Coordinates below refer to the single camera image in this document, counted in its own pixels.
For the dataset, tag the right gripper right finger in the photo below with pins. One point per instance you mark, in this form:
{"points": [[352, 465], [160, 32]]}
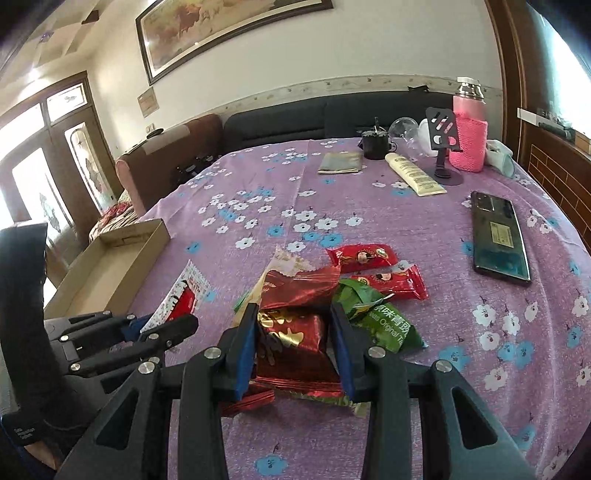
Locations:
{"points": [[370, 373]]}

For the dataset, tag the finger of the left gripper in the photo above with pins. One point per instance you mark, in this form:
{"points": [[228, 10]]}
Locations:
{"points": [[152, 343], [101, 328]]}

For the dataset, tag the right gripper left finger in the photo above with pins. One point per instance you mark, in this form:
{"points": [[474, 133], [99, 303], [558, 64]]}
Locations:
{"points": [[219, 374]]}

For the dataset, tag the red white snack packet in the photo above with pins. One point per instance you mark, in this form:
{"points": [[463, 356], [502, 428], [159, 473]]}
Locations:
{"points": [[187, 292]]}

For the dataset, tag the dark red foil snack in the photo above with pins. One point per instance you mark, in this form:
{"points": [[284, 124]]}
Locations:
{"points": [[292, 358]]}

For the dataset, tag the cardboard tray box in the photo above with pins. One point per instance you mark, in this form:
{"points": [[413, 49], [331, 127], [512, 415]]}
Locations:
{"points": [[110, 272]]}

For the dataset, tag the green pea snack packet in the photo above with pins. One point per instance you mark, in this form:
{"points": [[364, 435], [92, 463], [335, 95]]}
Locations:
{"points": [[367, 308]]}

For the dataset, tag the red foil snack packet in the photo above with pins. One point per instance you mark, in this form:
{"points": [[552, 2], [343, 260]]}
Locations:
{"points": [[304, 290]]}

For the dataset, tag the patterned blanket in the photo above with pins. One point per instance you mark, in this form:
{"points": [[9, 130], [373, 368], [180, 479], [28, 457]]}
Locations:
{"points": [[121, 214]]}

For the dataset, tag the purple floral tablecloth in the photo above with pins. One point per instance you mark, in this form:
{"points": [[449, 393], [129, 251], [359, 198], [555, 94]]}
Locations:
{"points": [[526, 350]]}

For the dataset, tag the red peanut snack packet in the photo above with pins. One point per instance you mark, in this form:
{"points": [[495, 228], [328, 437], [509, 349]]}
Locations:
{"points": [[362, 257]]}

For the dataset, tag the wooden glass door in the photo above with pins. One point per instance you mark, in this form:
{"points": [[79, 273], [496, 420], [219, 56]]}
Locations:
{"points": [[56, 168]]}

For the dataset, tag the brown armchair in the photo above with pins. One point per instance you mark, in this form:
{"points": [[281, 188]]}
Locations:
{"points": [[146, 171]]}

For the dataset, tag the black smartphone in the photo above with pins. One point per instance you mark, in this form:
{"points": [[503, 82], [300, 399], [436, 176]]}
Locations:
{"points": [[498, 247]]}

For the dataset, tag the cream lotion tube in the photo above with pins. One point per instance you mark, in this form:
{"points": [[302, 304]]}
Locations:
{"points": [[417, 179]]}

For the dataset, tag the olive notebook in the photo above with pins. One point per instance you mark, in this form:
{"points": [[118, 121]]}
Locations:
{"points": [[340, 163]]}

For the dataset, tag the black mug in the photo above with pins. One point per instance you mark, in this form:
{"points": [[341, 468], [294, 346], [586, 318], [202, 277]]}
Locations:
{"points": [[375, 142]]}

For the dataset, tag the white round container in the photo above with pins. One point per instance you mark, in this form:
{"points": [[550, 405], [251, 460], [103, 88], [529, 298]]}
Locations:
{"points": [[424, 139]]}

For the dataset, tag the clear glass bowl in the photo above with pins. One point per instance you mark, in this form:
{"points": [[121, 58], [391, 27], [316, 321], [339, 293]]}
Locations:
{"points": [[403, 133]]}

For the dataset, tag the black phone stand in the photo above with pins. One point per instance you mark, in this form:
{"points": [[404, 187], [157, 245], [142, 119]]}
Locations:
{"points": [[444, 139]]}

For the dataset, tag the light green cloth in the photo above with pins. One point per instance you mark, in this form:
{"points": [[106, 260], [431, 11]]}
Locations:
{"points": [[499, 157]]}

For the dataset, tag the black sofa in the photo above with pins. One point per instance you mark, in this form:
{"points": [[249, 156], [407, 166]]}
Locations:
{"points": [[335, 116]]}

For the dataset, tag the pink thermos bottle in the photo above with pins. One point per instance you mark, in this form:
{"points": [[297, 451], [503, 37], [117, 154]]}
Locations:
{"points": [[469, 107]]}

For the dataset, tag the framed painting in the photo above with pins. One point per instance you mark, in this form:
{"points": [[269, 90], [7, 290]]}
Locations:
{"points": [[172, 32]]}

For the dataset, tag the small wall plaque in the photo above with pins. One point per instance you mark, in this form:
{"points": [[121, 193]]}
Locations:
{"points": [[147, 102]]}

